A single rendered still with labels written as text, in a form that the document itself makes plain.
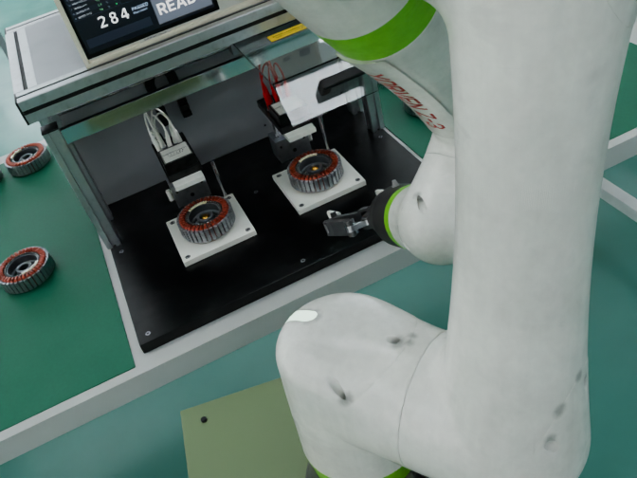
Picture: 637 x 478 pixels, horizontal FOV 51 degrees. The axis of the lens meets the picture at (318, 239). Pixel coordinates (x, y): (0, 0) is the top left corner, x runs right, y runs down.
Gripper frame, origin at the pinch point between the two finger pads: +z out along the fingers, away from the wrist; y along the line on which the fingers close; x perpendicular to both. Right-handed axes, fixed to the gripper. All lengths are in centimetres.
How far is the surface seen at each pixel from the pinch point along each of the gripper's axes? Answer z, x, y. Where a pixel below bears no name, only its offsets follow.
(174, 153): 21.6, 21.0, -24.8
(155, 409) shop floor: 90, -46, -58
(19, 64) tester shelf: 30, 48, -45
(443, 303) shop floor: 79, -51, 36
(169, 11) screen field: 14.4, 44.5, -16.0
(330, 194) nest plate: 15.9, 2.2, -0.2
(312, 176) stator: 16.8, 6.8, -2.1
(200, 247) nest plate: 17.7, 2.6, -27.5
